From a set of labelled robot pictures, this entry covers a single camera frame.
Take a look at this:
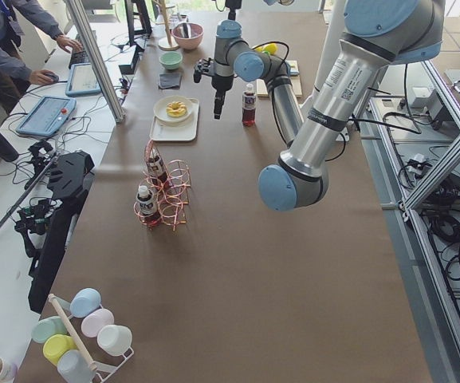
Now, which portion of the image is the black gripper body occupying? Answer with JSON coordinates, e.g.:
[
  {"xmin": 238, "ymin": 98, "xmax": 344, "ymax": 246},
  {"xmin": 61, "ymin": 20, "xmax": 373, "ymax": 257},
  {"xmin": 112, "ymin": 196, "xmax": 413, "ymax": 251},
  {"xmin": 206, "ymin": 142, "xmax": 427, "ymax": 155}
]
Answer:
[
  {"xmin": 225, "ymin": 0, "xmax": 242, "ymax": 20},
  {"xmin": 211, "ymin": 73, "xmax": 234, "ymax": 98}
]

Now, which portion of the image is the tea bottle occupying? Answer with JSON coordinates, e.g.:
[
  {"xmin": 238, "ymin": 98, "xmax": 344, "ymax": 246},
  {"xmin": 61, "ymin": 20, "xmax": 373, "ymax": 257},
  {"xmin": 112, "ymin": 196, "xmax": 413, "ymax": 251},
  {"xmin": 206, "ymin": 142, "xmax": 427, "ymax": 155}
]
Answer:
[
  {"xmin": 146, "ymin": 147, "xmax": 172, "ymax": 191},
  {"xmin": 242, "ymin": 83, "xmax": 256, "ymax": 127}
]

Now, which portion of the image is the white serving tray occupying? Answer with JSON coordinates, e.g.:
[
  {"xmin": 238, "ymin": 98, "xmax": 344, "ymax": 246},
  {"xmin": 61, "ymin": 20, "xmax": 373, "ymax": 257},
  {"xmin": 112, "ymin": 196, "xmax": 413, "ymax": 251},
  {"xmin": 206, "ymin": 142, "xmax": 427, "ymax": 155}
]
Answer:
[{"xmin": 149, "ymin": 95, "xmax": 199, "ymax": 142}]

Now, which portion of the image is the tea bottle front end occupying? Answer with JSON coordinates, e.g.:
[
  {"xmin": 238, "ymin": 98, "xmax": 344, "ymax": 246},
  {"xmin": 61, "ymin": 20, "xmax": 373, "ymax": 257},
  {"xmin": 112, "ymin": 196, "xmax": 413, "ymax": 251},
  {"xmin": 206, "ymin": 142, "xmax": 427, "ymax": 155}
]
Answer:
[{"xmin": 136, "ymin": 184, "xmax": 161, "ymax": 227}]

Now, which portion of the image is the wooden cutting board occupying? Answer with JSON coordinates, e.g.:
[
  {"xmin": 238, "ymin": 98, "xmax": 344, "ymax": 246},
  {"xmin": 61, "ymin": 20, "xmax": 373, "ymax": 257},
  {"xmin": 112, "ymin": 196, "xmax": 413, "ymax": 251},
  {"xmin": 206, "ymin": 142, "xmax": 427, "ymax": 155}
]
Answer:
[{"xmin": 255, "ymin": 60, "xmax": 303, "ymax": 98}]

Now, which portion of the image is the white plate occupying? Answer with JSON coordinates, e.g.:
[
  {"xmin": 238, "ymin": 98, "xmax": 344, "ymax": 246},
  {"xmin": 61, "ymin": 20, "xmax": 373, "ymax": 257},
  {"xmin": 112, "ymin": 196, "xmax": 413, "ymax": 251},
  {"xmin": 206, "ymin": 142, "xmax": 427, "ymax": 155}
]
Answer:
[{"xmin": 153, "ymin": 95, "xmax": 194, "ymax": 124}]

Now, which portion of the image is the pink bowl with ice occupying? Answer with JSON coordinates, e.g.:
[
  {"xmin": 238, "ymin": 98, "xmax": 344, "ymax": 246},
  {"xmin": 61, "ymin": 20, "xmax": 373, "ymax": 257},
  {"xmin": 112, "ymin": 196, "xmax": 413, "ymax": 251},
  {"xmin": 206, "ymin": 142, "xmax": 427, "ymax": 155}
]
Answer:
[{"xmin": 171, "ymin": 22, "xmax": 204, "ymax": 50}]

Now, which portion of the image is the grey folded cloth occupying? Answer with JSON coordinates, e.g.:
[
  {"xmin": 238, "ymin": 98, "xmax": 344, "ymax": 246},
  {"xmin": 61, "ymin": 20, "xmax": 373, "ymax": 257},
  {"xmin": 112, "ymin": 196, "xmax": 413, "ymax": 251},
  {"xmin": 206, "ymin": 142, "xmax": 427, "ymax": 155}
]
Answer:
[{"xmin": 158, "ymin": 73, "xmax": 182, "ymax": 89}]

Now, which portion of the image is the mint green bowl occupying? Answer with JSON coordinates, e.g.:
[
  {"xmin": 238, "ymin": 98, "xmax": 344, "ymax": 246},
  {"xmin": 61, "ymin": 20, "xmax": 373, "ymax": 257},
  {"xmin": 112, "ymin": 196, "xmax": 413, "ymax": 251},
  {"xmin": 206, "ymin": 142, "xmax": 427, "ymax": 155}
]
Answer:
[{"xmin": 159, "ymin": 51, "xmax": 183, "ymax": 70}]

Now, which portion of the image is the yellow lemon far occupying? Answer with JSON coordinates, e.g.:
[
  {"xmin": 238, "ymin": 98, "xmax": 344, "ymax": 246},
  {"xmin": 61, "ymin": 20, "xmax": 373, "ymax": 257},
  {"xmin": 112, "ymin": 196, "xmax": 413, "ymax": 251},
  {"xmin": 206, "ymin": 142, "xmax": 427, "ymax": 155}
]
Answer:
[{"xmin": 262, "ymin": 42, "xmax": 277, "ymax": 56}]

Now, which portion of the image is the wooden mug tree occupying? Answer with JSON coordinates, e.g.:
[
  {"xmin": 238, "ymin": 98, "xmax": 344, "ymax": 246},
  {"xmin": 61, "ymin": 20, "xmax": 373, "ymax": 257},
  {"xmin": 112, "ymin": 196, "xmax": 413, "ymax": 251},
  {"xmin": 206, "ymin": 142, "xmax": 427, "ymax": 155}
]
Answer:
[{"xmin": 152, "ymin": 0, "xmax": 179, "ymax": 51}]

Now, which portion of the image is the black box on desk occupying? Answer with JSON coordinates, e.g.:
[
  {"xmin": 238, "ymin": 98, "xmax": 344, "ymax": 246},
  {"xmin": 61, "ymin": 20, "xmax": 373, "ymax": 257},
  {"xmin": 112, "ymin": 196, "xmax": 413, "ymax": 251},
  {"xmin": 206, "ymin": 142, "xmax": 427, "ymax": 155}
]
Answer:
[{"xmin": 117, "ymin": 45, "xmax": 140, "ymax": 75}]

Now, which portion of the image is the blue tablet far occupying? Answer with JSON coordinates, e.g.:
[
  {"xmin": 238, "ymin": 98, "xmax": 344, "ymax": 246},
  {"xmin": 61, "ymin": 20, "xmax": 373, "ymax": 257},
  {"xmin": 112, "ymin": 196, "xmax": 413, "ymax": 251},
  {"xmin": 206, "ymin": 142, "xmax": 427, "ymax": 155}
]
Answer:
[{"xmin": 65, "ymin": 63, "xmax": 101, "ymax": 97}]

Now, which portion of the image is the blue tablet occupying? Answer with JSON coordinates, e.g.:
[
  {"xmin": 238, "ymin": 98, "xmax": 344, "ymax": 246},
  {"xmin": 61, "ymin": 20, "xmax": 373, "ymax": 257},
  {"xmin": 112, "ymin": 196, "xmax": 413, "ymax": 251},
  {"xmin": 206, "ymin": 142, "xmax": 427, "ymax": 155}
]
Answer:
[
  {"xmin": 15, "ymin": 97, "xmax": 77, "ymax": 137},
  {"xmin": 65, "ymin": 63, "xmax": 101, "ymax": 97}
]

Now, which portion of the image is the black keyboard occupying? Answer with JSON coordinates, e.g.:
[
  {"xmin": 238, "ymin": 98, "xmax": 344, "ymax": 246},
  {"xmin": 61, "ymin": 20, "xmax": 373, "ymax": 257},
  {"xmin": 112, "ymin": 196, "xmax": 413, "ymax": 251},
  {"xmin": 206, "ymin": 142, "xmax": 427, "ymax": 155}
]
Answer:
[{"xmin": 68, "ymin": 49, "xmax": 91, "ymax": 69}]

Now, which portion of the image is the black computer mouse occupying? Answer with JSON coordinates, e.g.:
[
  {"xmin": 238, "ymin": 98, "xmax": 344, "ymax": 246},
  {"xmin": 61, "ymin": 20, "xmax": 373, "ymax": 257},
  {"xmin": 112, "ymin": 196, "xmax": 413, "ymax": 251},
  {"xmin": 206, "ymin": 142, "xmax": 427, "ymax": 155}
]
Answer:
[{"xmin": 45, "ymin": 73, "xmax": 59, "ymax": 83}]

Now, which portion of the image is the blue tablet near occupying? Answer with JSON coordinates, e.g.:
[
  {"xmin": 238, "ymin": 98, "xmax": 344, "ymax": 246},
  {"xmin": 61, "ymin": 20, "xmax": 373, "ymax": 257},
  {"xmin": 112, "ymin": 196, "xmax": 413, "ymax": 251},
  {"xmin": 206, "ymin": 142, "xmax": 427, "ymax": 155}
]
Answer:
[{"xmin": 15, "ymin": 97, "xmax": 77, "ymax": 137}]

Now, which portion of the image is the person at desk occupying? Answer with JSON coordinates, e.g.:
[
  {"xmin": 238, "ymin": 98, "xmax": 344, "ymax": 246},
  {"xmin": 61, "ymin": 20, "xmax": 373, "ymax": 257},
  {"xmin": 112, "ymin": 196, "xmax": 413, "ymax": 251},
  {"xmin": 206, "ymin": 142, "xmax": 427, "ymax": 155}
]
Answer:
[{"xmin": 0, "ymin": 1, "xmax": 82, "ymax": 113}]

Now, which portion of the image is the light blue cup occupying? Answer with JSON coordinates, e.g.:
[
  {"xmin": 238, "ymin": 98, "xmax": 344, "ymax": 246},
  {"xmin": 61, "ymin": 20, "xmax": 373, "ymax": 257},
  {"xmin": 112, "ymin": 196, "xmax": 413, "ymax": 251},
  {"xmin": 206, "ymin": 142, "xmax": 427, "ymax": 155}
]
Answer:
[{"xmin": 70, "ymin": 287, "xmax": 101, "ymax": 318}]

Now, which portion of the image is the pale pink cup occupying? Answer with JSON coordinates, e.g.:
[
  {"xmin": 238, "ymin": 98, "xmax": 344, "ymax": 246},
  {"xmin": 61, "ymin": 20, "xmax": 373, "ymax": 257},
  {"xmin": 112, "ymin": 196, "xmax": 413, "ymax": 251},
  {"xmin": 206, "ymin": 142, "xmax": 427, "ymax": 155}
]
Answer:
[{"xmin": 81, "ymin": 308, "xmax": 114, "ymax": 338}]

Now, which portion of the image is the white cup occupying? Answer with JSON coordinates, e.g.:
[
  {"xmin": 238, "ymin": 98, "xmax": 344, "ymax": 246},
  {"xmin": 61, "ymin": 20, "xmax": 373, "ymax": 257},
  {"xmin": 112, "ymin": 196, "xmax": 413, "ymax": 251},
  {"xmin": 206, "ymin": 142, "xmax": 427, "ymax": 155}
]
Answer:
[{"xmin": 96, "ymin": 325, "xmax": 132, "ymax": 357}]

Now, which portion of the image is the mint green cup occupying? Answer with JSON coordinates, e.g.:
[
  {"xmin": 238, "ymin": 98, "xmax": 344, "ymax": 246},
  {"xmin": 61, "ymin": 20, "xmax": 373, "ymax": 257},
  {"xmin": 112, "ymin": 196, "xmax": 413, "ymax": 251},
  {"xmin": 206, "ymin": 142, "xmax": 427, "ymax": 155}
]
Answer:
[{"xmin": 31, "ymin": 316, "xmax": 68, "ymax": 344}]

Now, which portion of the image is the yellow cup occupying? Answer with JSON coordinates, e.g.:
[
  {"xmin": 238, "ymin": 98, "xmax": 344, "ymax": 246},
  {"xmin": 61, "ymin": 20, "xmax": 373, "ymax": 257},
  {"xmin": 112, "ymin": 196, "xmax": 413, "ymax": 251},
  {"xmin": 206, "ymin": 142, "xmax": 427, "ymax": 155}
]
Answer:
[{"xmin": 42, "ymin": 334, "xmax": 77, "ymax": 366}]

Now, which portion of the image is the grey blue cup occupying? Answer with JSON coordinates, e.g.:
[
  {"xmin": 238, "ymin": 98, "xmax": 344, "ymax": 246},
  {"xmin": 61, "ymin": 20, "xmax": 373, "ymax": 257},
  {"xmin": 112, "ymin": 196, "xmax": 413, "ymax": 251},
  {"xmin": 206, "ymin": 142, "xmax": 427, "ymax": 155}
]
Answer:
[{"xmin": 57, "ymin": 349, "xmax": 95, "ymax": 383}]

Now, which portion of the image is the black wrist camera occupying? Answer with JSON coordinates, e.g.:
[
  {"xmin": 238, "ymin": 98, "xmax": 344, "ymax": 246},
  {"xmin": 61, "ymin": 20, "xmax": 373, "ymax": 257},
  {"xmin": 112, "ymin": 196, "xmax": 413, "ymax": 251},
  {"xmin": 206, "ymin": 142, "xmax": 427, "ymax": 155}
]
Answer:
[{"xmin": 193, "ymin": 57, "xmax": 214, "ymax": 84}]

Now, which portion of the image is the glazed ring donut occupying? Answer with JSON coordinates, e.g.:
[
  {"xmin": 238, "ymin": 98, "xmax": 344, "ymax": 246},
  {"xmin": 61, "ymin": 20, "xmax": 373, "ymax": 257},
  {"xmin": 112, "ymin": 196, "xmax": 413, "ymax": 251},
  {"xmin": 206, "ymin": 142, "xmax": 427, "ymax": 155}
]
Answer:
[{"xmin": 166, "ymin": 101, "xmax": 187, "ymax": 118}]

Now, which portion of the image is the copper wire bottle rack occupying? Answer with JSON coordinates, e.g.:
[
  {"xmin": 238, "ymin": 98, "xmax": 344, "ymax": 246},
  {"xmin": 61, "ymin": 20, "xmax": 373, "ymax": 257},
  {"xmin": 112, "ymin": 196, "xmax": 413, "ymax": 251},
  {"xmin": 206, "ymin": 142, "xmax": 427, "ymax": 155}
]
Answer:
[{"xmin": 133, "ymin": 140, "xmax": 191, "ymax": 230}]

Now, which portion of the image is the aluminium frame post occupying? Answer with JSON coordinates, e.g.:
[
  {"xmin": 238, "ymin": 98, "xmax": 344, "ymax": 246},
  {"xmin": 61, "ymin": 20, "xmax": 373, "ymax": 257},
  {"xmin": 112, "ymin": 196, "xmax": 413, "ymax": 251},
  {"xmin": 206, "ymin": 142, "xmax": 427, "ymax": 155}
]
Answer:
[{"xmin": 64, "ymin": 0, "xmax": 125, "ymax": 123}]

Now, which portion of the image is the black camera stand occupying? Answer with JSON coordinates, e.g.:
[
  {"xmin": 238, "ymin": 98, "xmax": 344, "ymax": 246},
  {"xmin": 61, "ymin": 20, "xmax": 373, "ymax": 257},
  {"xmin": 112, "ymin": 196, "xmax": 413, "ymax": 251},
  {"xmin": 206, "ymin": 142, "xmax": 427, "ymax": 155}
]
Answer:
[{"xmin": 14, "ymin": 140, "xmax": 95, "ymax": 314}]

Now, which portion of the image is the wooden rack handle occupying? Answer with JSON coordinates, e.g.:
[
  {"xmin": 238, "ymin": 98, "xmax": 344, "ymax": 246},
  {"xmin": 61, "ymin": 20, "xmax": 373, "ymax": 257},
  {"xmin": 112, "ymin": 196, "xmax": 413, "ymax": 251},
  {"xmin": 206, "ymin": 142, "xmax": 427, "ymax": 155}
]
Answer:
[{"xmin": 48, "ymin": 294, "xmax": 97, "ymax": 371}]

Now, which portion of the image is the white wire cup rack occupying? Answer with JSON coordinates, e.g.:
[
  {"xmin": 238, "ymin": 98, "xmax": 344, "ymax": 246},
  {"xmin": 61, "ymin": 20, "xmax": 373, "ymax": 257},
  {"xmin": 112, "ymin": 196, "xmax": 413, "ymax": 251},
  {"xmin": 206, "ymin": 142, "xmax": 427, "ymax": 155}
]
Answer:
[{"xmin": 60, "ymin": 299, "xmax": 134, "ymax": 382}]

